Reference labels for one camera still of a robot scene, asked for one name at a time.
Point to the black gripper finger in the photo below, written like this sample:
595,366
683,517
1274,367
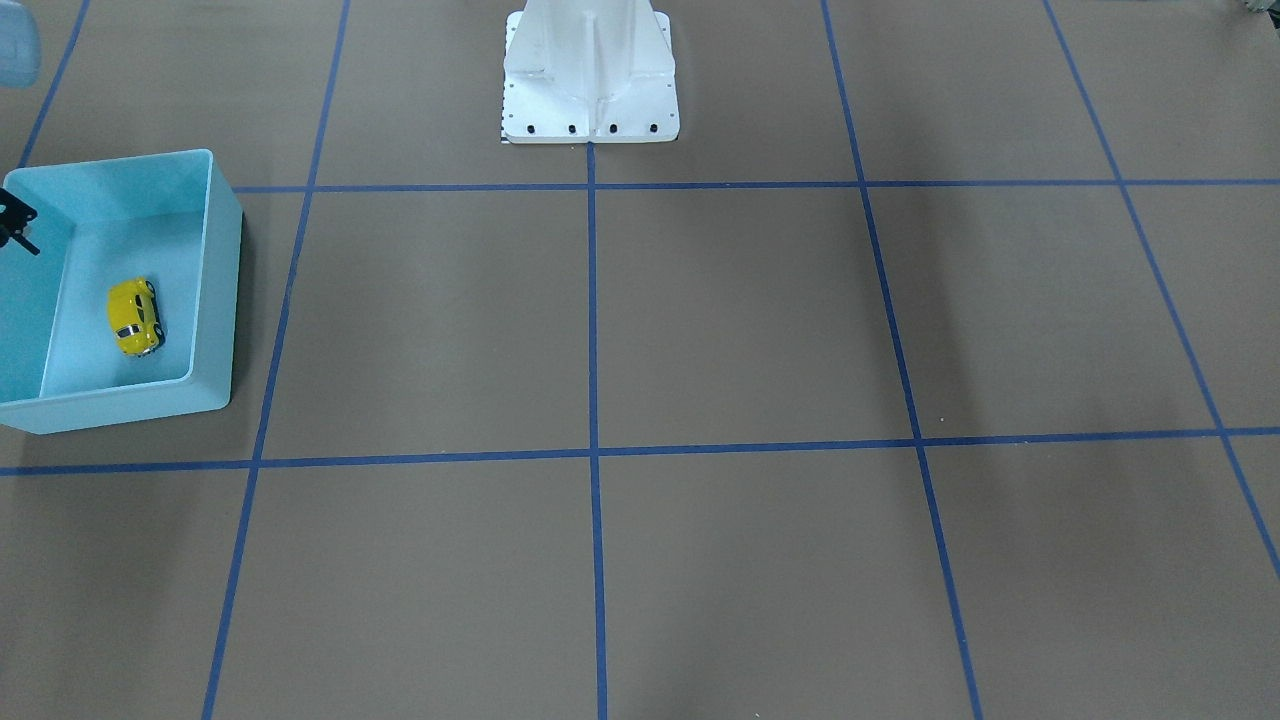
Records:
18,237

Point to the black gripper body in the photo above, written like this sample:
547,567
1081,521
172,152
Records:
15,222

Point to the yellow beetle toy car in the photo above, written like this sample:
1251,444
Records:
133,317

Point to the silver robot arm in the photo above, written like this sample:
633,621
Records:
21,61

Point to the light blue plastic bin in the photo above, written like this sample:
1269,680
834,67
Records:
170,219

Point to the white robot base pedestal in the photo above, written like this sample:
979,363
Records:
589,72

